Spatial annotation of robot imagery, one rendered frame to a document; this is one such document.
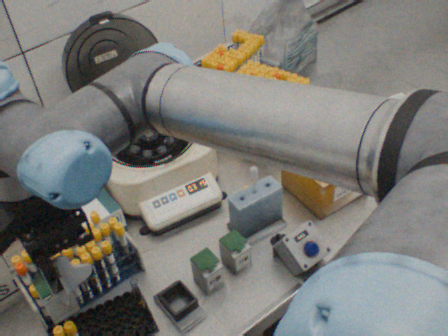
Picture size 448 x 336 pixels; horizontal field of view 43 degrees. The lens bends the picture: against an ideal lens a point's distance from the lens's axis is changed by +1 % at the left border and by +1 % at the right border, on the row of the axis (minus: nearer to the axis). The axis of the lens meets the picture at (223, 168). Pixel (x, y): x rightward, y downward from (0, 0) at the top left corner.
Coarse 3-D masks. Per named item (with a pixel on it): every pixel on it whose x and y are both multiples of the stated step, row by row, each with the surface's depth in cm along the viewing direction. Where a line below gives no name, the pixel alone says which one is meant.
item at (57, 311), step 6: (72, 294) 80; (42, 300) 77; (48, 300) 78; (54, 300) 79; (72, 300) 81; (48, 306) 79; (54, 306) 79; (60, 306) 80; (66, 306) 81; (72, 306) 82; (78, 306) 83; (48, 312) 80; (54, 312) 80; (60, 312) 81; (66, 312) 82; (72, 312) 83; (54, 318) 81; (60, 318) 82
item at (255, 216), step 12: (264, 180) 110; (240, 192) 108; (252, 192) 108; (264, 192) 107; (276, 192) 108; (228, 204) 108; (240, 204) 106; (252, 204) 106; (264, 204) 108; (276, 204) 110; (240, 216) 106; (252, 216) 108; (264, 216) 111; (276, 216) 113; (240, 228) 108; (252, 228) 111; (264, 228) 113; (276, 228) 113; (252, 240) 111
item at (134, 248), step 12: (132, 240) 105; (120, 252) 107; (132, 252) 104; (108, 264) 102; (120, 264) 109; (132, 264) 105; (144, 264) 108; (120, 276) 107; (24, 288) 99; (108, 288) 105; (84, 300) 104; (36, 312) 96; (48, 324) 101
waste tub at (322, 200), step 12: (288, 180) 119; (300, 180) 114; (312, 180) 110; (300, 192) 116; (312, 192) 112; (324, 192) 109; (336, 192) 111; (348, 192) 114; (312, 204) 114; (324, 204) 112; (336, 204) 114; (324, 216) 114
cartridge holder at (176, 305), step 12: (168, 288) 101; (180, 288) 103; (156, 300) 102; (168, 300) 102; (180, 300) 102; (192, 300) 101; (168, 312) 100; (180, 312) 98; (192, 312) 100; (204, 312) 100; (180, 324) 98; (192, 324) 99
